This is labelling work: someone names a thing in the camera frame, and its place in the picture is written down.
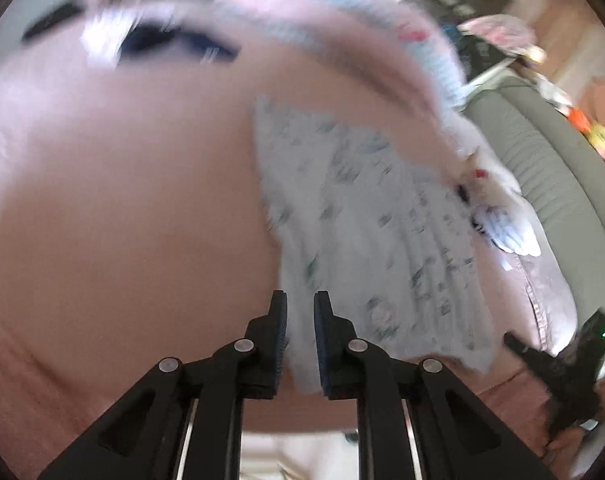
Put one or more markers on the light blue printed pajama pants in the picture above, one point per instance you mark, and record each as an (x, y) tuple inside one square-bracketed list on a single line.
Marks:
[(372, 220)]

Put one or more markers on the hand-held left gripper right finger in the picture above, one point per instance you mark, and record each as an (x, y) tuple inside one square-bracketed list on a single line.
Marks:
[(321, 345)]

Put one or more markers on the pink patterned umbrella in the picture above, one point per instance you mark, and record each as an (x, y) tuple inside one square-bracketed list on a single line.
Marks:
[(500, 35)]

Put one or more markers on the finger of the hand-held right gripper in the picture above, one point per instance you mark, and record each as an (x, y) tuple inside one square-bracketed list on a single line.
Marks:
[(525, 352)]

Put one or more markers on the grey padded headboard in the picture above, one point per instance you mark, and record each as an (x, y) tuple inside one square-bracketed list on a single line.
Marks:
[(547, 160)]

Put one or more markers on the white crumpled garment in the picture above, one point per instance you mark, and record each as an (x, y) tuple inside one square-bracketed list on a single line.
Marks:
[(105, 35)]

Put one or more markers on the navy blue garment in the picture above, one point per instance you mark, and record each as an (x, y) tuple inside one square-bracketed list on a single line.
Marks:
[(177, 42)]

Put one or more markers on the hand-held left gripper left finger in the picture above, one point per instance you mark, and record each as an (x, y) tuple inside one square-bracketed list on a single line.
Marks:
[(281, 332)]

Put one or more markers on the white printed clothes pile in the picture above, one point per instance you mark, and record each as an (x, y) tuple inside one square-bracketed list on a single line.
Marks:
[(492, 200)]

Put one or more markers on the dark cloth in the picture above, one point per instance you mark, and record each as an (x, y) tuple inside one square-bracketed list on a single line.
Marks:
[(50, 20)]

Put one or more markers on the yellow plush toy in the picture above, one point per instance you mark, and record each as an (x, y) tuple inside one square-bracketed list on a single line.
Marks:
[(604, 137)]

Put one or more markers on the folded pink and blue quilt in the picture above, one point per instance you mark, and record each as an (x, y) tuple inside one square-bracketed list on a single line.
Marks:
[(342, 25)]

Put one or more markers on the orange plush toy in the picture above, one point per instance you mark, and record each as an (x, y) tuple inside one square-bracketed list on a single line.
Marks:
[(578, 120)]

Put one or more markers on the pink bed sheet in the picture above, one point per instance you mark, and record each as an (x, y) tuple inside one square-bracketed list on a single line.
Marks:
[(117, 200)]

